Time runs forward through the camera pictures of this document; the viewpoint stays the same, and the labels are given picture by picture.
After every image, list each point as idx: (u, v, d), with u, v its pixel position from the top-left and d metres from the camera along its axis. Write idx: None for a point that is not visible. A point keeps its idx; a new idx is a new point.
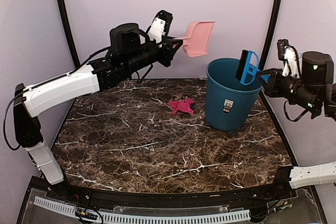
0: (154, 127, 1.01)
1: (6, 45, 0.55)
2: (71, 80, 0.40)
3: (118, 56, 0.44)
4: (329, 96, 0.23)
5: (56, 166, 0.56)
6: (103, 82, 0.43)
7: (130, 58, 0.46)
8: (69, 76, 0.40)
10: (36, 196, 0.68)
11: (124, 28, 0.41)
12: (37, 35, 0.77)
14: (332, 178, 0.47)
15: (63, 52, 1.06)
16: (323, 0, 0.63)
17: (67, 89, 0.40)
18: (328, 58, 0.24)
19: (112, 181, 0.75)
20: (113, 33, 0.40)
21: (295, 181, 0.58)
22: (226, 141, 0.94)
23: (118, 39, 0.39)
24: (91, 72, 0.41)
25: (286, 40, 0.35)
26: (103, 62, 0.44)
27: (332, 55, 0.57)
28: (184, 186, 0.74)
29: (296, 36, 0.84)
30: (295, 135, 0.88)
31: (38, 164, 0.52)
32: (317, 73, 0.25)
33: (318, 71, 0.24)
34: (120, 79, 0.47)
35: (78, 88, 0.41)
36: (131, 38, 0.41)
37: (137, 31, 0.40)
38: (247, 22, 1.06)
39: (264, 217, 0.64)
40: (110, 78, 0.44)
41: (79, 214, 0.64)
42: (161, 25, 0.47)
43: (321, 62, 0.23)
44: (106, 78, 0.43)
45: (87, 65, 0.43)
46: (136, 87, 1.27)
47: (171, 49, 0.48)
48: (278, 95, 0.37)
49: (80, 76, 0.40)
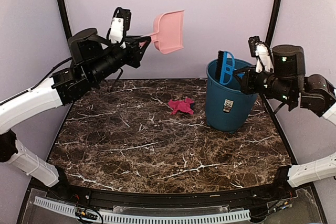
0: (154, 127, 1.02)
1: (6, 46, 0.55)
2: (31, 96, 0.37)
3: (81, 66, 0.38)
4: (301, 86, 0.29)
5: (45, 170, 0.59)
6: (65, 96, 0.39)
7: (95, 66, 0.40)
8: (30, 92, 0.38)
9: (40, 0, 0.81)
10: (36, 196, 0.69)
11: (81, 34, 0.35)
12: (37, 35, 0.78)
14: (328, 172, 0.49)
15: (63, 53, 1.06)
16: (323, 0, 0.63)
17: (31, 105, 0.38)
18: (298, 50, 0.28)
19: (112, 181, 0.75)
20: (69, 43, 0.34)
21: (293, 179, 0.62)
22: (226, 141, 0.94)
23: (74, 48, 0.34)
24: (49, 87, 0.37)
25: (258, 38, 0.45)
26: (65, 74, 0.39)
27: (332, 55, 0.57)
28: (184, 186, 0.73)
29: (296, 36, 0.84)
30: (295, 134, 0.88)
31: (28, 172, 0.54)
32: (290, 66, 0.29)
33: (291, 64, 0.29)
34: (86, 91, 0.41)
35: (41, 103, 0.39)
36: (90, 45, 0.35)
37: (95, 38, 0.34)
38: (247, 22, 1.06)
39: (264, 217, 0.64)
40: (72, 92, 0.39)
41: (79, 214, 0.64)
42: (119, 24, 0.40)
43: (289, 54, 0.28)
44: (67, 92, 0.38)
45: (51, 77, 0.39)
46: (136, 87, 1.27)
47: (137, 48, 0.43)
48: (255, 88, 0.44)
49: (39, 92, 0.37)
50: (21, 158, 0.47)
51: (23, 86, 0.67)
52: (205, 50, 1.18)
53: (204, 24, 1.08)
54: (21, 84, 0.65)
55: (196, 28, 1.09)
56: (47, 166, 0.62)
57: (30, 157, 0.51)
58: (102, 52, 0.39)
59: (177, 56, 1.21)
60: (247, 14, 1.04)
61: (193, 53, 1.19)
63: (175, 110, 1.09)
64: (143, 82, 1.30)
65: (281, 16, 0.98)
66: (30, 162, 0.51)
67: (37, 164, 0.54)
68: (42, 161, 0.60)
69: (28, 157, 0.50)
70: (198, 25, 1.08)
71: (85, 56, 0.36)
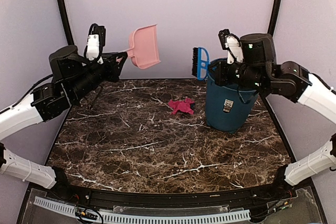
0: (154, 127, 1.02)
1: (6, 46, 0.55)
2: (11, 113, 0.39)
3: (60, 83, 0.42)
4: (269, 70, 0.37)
5: (40, 173, 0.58)
6: (44, 113, 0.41)
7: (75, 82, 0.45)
8: (11, 109, 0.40)
9: (40, 0, 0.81)
10: (36, 196, 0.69)
11: (61, 52, 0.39)
12: (37, 35, 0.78)
14: (320, 164, 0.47)
15: None
16: (323, 0, 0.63)
17: (12, 122, 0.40)
18: (264, 36, 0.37)
19: (112, 181, 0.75)
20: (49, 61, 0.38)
21: (291, 177, 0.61)
22: (226, 141, 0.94)
23: (55, 65, 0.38)
24: (28, 105, 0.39)
25: (225, 31, 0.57)
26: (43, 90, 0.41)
27: (331, 55, 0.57)
28: (184, 186, 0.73)
29: (296, 36, 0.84)
30: (295, 134, 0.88)
31: (23, 178, 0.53)
32: (258, 51, 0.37)
33: (258, 49, 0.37)
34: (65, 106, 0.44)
35: (22, 119, 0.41)
36: (69, 64, 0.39)
37: (73, 56, 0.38)
38: (247, 22, 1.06)
39: (264, 217, 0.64)
40: (50, 108, 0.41)
41: (79, 214, 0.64)
42: (95, 40, 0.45)
43: (257, 41, 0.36)
44: (46, 108, 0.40)
45: (31, 95, 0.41)
46: (136, 87, 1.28)
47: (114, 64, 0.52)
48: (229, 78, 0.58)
49: (20, 109, 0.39)
50: (10, 166, 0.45)
51: (23, 86, 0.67)
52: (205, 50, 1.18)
53: (203, 24, 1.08)
54: (21, 84, 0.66)
55: (196, 28, 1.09)
56: (41, 169, 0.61)
57: (20, 163, 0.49)
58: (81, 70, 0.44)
59: (177, 56, 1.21)
60: (247, 14, 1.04)
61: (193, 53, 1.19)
63: (175, 109, 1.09)
64: (143, 82, 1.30)
65: (281, 16, 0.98)
66: (19, 168, 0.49)
67: (29, 169, 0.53)
68: (34, 166, 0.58)
69: (18, 164, 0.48)
70: (198, 25, 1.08)
71: (64, 73, 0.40)
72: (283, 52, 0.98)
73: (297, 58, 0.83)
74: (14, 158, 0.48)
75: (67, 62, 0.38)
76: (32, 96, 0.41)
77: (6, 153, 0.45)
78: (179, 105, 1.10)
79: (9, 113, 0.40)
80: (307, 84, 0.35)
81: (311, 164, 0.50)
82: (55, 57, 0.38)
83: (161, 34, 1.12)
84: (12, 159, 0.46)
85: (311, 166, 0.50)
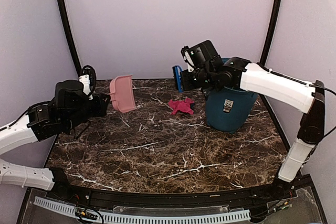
0: (154, 127, 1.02)
1: (6, 46, 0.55)
2: (8, 133, 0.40)
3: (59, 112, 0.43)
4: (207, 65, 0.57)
5: (35, 177, 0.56)
6: (40, 134, 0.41)
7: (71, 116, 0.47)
8: (8, 129, 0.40)
9: None
10: (36, 196, 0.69)
11: (70, 86, 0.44)
12: (37, 35, 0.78)
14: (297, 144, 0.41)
15: (63, 53, 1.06)
16: (322, 0, 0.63)
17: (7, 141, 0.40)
18: (201, 46, 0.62)
19: (112, 181, 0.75)
20: (56, 89, 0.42)
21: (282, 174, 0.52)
22: (226, 141, 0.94)
23: (61, 95, 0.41)
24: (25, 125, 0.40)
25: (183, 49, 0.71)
26: (41, 112, 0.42)
27: (330, 55, 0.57)
28: (184, 186, 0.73)
29: (296, 36, 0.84)
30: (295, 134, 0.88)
31: (22, 183, 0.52)
32: (199, 54, 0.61)
33: (198, 52, 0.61)
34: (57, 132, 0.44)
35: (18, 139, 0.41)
36: (74, 97, 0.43)
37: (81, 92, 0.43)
38: (246, 22, 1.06)
39: (264, 217, 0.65)
40: (44, 130, 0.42)
41: (79, 214, 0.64)
42: (85, 79, 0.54)
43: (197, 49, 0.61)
44: (42, 130, 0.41)
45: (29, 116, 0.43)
46: (136, 87, 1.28)
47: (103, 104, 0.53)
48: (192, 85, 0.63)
49: (17, 129, 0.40)
50: (5, 175, 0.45)
51: (23, 86, 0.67)
52: None
53: (203, 24, 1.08)
54: (21, 83, 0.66)
55: (196, 28, 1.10)
56: (37, 172, 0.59)
57: (16, 171, 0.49)
58: (82, 106, 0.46)
59: (177, 56, 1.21)
60: (247, 14, 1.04)
61: None
63: (175, 109, 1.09)
64: (143, 82, 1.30)
65: (281, 16, 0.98)
66: (15, 175, 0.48)
67: (25, 174, 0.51)
68: (30, 170, 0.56)
69: (13, 172, 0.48)
70: (198, 25, 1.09)
71: (65, 104, 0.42)
72: (283, 52, 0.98)
73: (297, 58, 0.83)
74: (8, 167, 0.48)
75: (73, 95, 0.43)
76: (30, 117, 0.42)
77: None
78: (179, 105, 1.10)
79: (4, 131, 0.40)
80: (241, 71, 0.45)
81: (294, 153, 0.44)
82: (64, 88, 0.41)
83: (161, 34, 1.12)
84: (6, 169, 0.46)
85: (295, 157, 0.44)
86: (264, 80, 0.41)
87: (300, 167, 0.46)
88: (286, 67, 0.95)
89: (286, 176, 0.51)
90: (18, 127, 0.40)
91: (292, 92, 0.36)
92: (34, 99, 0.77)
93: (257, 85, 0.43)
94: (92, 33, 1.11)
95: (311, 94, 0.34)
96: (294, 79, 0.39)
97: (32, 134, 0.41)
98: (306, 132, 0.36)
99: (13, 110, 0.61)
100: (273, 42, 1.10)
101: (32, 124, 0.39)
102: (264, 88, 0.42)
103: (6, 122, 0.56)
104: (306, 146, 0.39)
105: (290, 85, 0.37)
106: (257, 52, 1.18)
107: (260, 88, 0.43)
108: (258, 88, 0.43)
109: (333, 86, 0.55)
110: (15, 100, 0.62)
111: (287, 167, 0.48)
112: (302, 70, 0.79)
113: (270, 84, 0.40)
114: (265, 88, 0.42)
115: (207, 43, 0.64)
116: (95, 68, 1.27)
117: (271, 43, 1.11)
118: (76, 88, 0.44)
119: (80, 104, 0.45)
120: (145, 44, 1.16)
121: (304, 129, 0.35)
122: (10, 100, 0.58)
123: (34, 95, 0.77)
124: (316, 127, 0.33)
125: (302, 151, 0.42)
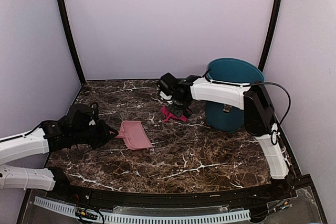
0: (154, 127, 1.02)
1: (6, 46, 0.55)
2: (27, 141, 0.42)
3: (69, 128, 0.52)
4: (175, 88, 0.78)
5: (37, 177, 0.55)
6: (53, 145, 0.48)
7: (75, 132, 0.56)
8: (24, 138, 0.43)
9: (41, 0, 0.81)
10: (36, 196, 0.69)
11: (83, 108, 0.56)
12: (37, 35, 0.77)
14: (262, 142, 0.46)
15: (63, 53, 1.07)
16: None
17: (20, 150, 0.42)
18: (163, 80, 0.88)
19: (112, 181, 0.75)
20: (72, 109, 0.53)
21: (274, 172, 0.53)
22: (226, 141, 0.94)
23: (75, 115, 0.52)
24: (43, 136, 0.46)
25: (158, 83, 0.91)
26: (52, 127, 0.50)
27: (331, 55, 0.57)
28: (184, 186, 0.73)
29: (296, 37, 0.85)
30: (296, 134, 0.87)
31: (24, 185, 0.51)
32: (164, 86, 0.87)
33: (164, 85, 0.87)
34: (63, 145, 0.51)
35: (28, 149, 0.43)
36: (84, 117, 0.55)
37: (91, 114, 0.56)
38: (247, 22, 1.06)
39: (264, 218, 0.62)
40: (58, 142, 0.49)
41: (79, 214, 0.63)
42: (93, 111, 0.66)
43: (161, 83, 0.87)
44: (55, 142, 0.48)
45: (40, 129, 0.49)
46: (136, 87, 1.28)
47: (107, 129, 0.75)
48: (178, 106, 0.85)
49: (34, 139, 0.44)
50: (8, 178, 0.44)
51: (22, 85, 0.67)
52: (205, 51, 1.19)
53: (203, 24, 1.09)
54: (21, 84, 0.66)
55: (195, 28, 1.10)
56: (38, 172, 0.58)
57: (17, 173, 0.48)
58: (85, 125, 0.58)
59: (178, 56, 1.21)
60: (247, 14, 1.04)
61: (193, 53, 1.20)
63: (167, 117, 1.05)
64: (143, 82, 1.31)
65: (281, 16, 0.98)
66: (18, 177, 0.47)
67: (27, 176, 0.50)
68: (30, 170, 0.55)
69: (15, 174, 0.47)
70: (198, 26, 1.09)
71: (75, 121, 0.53)
72: (283, 52, 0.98)
73: (298, 58, 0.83)
74: (9, 170, 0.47)
75: (85, 114, 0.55)
76: (42, 130, 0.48)
77: (0, 168, 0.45)
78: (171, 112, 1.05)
79: (20, 140, 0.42)
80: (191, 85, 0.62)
81: (264, 149, 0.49)
82: (79, 109, 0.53)
83: (161, 34, 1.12)
84: (7, 171, 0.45)
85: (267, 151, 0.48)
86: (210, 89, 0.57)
87: (275, 160, 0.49)
88: (286, 68, 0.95)
89: (278, 172, 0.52)
90: (34, 138, 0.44)
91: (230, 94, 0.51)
92: (34, 99, 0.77)
93: (207, 94, 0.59)
94: (92, 33, 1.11)
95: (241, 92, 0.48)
96: (231, 84, 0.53)
97: (45, 145, 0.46)
98: (251, 126, 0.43)
99: (13, 110, 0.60)
100: (273, 42, 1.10)
101: (50, 135, 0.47)
102: (216, 97, 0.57)
103: (6, 121, 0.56)
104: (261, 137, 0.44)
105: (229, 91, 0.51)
106: (256, 52, 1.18)
107: (210, 96, 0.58)
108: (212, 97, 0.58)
109: (333, 87, 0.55)
110: (14, 100, 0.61)
111: (269, 163, 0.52)
112: (302, 71, 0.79)
113: (214, 93, 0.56)
114: (212, 95, 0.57)
115: (167, 75, 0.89)
116: (94, 68, 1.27)
117: (271, 43, 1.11)
118: (87, 109, 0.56)
119: (85, 124, 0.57)
120: (145, 44, 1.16)
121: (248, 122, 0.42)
122: (9, 100, 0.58)
123: (34, 96, 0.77)
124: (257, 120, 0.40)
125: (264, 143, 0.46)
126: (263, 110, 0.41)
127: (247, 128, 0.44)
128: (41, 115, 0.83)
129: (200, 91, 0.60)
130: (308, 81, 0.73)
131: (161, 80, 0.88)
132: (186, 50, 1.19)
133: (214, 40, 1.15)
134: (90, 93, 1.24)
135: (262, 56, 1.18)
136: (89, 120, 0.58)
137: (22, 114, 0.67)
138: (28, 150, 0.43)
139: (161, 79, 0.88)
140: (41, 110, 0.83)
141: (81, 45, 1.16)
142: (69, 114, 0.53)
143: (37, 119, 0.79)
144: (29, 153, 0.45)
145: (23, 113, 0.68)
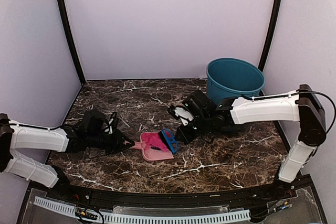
0: (154, 127, 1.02)
1: (6, 46, 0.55)
2: (51, 134, 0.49)
3: (83, 131, 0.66)
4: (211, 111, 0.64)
5: (43, 170, 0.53)
6: (71, 146, 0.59)
7: (88, 135, 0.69)
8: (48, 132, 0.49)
9: None
10: (36, 196, 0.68)
11: (96, 113, 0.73)
12: (36, 33, 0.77)
14: (297, 149, 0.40)
15: (63, 52, 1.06)
16: None
17: (44, 140, 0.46)
18: (191, 97, 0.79)
19: (112, 181, 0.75)
20: (87, 115, 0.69)
21: (284, 174, 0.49)
22: (226, 141, 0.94)
23: (90, 118, 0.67)
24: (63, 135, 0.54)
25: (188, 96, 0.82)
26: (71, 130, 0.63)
27: (331, 56, 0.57)
28: (184, 186, 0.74)
29: (296, 37, 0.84)
30: (294, 135, 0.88)
31: (27, 178, 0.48)
32: (191, 103, 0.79)
33: (191, 102, 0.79)
34: (79, 148, 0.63)
35: (49, 142, 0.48)
36: (96, 121, 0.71)
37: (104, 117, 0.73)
38: (247, 21, 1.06)
39: (264, 218, 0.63)
40: (75, 145, 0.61)
41: (79, 214, 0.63)
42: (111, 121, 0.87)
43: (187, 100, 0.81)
44: (73, 145, 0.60)
45: (59, 129, 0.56)
46: (136, 87, 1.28)
47: (121, 136, 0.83)
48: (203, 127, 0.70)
49: (56, 135, 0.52)
50: (17, 163, 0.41)
51: (23, 85, 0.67)
52: (205, 51, 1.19)
53: (203, 24, 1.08)
54: (21, 83, 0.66)
55: (196, 28, 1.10)
56: (44, 167, 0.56)
57: (25, 160, 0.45)
58: (97, 129, 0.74)
59: (178, 55, 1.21)
60: (247, 15, 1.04)
61: (193, 53, 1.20)
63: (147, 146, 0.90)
64: (143, 82, 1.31)
65: (281, 16, 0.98)
66: (26, 165, 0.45)
67: (34, 166, 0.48)
68: (38, 162, 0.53)
69: (24, 161, 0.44)
70: (198, 26, 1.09)
71: (90, 125, 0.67)
72: (283, 52, 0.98)
73: (298, 58, 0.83)
74: (19, 155, 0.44)
75: (98, 118, 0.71)
76: (61, 131, 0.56)
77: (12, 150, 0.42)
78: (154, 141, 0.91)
79: (46, 131, 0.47)
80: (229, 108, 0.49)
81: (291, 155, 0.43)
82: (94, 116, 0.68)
83: (161, 34, 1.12)
84: (18, 156, 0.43)
85: (295, 160, 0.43)
86: (249, 108, 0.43)
87: (300, 167, 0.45)
88: (286, 68, 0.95)
89: (287, 174, 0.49)
90: (57, 134, 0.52)
91: (276, 108, 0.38)
92: (34, 99, 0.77)
93: (253, 115, 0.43)
94: (92, 33, 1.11)
95: (294, 102, 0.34)
96: (277, 94, 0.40)
97: (64, 144, 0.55)
98: (310, 136, 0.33)
99: (11, 111, 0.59)
100: (273, 43, 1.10)
101: (70, 136, 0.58)
102: (263, 115, 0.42)
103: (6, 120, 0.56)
104: (306, 147, 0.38)
105: (277, 104, 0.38)
106: (256, 52, 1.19)
107: (258, 116, 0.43)
108: (260, 117, 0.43)
109: (334, 87, 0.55)
110: (13, 99, 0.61)
111: (290, 170, 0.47)
112: (302, 71, 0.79)
113: (263, 110, 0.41)
114: (259, 114, 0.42)
115: (198, 93, 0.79)
116: (94, 68, 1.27)
117: (271, 43, 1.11)
118: (101, 115, 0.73)
119: (97, 127, 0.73)
120: (145, 44, 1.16)
121: (305, 134, 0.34)
122: (9, 99, 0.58)
123: (33, 96, 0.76)
124: (316, 128, 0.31)
125: (302, 152, 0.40)
126: (319, 115, 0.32)
127: (300, 139, 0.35)
128: (40, 114, 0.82)
129: (245, 114, 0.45)
130: (308, 80, 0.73)
131: (191, 97, 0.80)
132: (187, 50, 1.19)
133: (214, 40, 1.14)
134: (90, 93, 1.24)
135: (262, 56, 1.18)
136: (101, 124, 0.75)
137: (21, 114, 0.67)
138: (47, 144, 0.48)
139: (190, 96, 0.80)
140: (41, 110, 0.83)
141: (81, 46, 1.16)
142: (84, 120, 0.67)
143: (37, 120, 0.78)
144: (45, 148, 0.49)
145: (23, 113, 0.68)
